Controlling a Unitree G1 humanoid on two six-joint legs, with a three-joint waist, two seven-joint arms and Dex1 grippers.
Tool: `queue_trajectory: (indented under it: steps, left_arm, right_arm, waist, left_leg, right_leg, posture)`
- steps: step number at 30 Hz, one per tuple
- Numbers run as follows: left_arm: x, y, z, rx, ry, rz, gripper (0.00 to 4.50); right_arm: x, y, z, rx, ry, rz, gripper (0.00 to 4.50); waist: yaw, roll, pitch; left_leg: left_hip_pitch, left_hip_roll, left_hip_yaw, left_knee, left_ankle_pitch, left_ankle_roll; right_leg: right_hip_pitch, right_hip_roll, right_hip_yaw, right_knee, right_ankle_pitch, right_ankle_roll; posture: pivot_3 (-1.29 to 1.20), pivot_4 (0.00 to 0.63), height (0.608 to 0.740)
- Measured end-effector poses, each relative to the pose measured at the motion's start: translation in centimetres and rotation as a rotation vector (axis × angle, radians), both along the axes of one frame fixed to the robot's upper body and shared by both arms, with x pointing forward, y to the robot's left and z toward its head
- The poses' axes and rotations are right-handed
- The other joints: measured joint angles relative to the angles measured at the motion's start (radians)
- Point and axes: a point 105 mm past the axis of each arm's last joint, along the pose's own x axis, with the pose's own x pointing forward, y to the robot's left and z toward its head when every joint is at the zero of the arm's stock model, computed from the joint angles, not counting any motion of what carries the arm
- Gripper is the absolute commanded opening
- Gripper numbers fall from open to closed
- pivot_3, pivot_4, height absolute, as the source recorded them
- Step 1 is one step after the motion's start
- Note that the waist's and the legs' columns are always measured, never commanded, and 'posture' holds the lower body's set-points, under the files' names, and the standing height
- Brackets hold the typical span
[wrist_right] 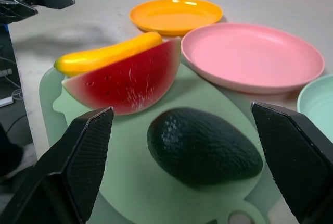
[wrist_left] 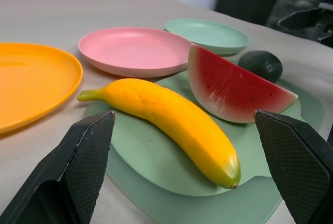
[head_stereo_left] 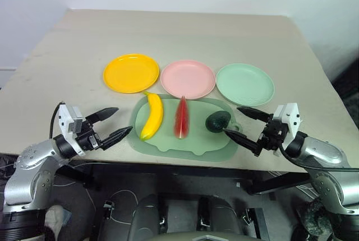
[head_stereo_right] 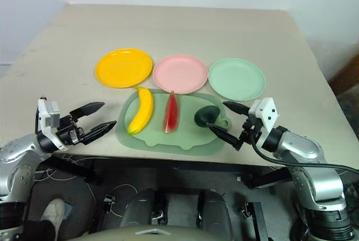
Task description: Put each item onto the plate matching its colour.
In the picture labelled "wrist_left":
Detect yellow banana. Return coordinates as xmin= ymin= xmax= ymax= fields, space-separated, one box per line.
xmin=77 ymin=78 xmax=242 ymax=190

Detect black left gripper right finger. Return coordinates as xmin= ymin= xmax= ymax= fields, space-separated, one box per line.
xmin=253 ymin=109 xmax=333 ymax=224

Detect yellow plate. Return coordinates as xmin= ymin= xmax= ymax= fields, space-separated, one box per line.
xmin=0 ymin=42 xmax=84 ymax=134

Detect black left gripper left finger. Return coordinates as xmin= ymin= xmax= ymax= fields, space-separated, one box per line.
xmin=0 ymin=110 xmax=116 ymax=224

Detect dark green avocado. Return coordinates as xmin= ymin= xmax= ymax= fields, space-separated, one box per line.
xmin=238 ymin=50 xmax=284 ymax=84

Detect mint green plate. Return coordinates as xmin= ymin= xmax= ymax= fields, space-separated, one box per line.
xmin=165 ymin=18 xmax=251 ymax=56

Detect green tray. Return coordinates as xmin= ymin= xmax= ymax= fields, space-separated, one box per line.
xmin=82 ymin=70 xmax=326 ymax=224

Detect red watermelon slice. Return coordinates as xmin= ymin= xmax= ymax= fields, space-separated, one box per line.
xmin=187 ymin=43 xmax=299 ymax=124

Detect pink plate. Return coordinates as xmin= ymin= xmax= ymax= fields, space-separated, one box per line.
xmin=78 ymin=27 xmax=194 ymax=79

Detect black cabinet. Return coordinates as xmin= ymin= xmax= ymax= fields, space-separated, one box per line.
xmin=214 ymin=0 xmax=283 ymax=26

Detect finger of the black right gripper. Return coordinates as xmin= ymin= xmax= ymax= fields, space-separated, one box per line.
xmin=276 ymin=7 xmax=325 ymax=31

